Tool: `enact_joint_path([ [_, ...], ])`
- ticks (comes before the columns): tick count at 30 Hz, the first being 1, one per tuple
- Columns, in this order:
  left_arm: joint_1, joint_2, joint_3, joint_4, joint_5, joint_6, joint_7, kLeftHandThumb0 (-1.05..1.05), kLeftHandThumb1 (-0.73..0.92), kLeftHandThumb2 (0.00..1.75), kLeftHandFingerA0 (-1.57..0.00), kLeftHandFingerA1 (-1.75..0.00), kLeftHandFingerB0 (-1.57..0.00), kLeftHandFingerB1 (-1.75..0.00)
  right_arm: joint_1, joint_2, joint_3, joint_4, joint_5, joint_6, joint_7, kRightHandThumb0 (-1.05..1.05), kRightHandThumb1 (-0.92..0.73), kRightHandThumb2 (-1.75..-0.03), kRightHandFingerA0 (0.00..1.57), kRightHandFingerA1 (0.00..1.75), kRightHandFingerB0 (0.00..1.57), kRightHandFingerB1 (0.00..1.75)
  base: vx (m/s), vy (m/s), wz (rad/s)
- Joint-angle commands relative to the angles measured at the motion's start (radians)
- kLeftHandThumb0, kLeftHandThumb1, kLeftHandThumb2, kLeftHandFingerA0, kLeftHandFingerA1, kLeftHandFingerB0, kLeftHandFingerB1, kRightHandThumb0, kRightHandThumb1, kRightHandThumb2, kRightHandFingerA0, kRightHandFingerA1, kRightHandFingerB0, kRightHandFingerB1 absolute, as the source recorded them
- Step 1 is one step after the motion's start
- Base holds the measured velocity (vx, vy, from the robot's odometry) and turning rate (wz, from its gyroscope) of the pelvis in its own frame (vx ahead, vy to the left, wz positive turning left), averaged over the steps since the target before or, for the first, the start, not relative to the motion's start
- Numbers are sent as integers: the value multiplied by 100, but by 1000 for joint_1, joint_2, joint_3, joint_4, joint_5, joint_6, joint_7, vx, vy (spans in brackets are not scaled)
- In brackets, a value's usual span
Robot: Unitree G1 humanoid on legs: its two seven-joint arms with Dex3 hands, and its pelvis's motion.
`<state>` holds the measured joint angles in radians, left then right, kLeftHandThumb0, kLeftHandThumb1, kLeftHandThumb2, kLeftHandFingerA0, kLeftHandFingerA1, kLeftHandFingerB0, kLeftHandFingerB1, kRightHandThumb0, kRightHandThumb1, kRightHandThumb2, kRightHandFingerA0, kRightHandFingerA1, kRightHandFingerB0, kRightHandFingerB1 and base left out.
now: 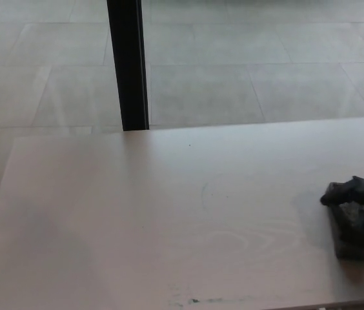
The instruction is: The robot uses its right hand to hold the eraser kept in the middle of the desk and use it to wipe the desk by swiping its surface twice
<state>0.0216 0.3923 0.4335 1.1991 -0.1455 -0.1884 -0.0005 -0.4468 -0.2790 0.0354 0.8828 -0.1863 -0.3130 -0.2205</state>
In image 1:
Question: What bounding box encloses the black vertical metal post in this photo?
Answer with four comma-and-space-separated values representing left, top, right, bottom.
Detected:
106, 0, 150, 132

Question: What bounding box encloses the dark grey speckled board eraser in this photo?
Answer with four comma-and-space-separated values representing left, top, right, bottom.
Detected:
327, 181, 364, 261

